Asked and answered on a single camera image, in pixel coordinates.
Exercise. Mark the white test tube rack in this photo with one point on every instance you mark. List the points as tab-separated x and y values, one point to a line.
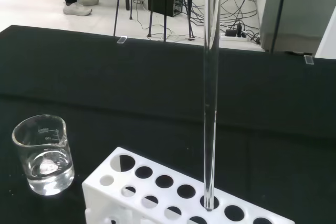
126	203

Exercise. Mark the dark blue stand legs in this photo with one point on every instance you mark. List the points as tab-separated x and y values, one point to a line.
165	24

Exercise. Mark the thin black tripod legs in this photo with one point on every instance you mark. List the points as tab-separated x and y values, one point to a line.
118	6

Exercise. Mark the white power strip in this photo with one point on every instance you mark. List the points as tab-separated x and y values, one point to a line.
233	38

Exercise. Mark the clear plastic cloth clip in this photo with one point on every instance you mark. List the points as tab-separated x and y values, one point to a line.
309	60
122	40

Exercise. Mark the grey metal cabinet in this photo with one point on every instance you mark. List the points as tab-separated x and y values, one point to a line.
294	11

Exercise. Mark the black bench cloth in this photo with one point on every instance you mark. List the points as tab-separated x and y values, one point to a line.
131	85

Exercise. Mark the white board panel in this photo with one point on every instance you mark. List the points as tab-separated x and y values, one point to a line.
329	40

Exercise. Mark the glass beaker with water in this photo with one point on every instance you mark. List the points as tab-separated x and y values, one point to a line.
44	161

